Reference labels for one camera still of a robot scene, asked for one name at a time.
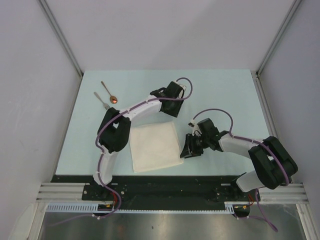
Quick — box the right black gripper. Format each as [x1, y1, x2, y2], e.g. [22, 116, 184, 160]
[180, 133, 210, 158]

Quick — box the white cloth napkin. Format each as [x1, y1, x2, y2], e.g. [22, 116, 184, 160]
[129, 121, 184, 173]

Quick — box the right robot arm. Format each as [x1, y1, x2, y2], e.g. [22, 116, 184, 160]
[180, 118, 298, 201]

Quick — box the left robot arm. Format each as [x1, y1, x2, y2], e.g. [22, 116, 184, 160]
[93, 77, 193, 200]

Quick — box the copper spoon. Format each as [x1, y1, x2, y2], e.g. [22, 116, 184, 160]
[100, 81, 118, 104]

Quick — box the silver fork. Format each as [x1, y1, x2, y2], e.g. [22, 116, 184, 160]
[93, 92, 110, 110]

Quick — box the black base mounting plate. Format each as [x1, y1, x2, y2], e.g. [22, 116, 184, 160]
[51, 175, 255, 210]

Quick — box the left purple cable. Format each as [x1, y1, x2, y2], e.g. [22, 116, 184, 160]
[94, 77, 194, 226]

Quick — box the purple cable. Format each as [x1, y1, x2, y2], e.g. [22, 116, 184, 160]
[94, 77, 194, 226]
[192, 108, 293, 232]

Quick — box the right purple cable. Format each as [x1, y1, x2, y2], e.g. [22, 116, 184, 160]
[192, 108, 293, 232]

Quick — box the aluminium cross rail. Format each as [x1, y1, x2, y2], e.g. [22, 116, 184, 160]
[36, 183, 309, 204]

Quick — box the white slotted cable duct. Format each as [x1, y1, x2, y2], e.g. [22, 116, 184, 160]
[46, 202, 250, 215]

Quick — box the left aluminium frame post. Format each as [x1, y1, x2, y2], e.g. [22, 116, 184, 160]
[37, 0, 84, 79]

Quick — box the aluminium frame post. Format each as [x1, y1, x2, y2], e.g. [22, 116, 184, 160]
[37, 0, 84, 79]
[255, 0, 304, 78]

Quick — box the right aluminium frame post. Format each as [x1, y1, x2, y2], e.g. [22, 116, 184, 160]
[255, 0, 304, 78]

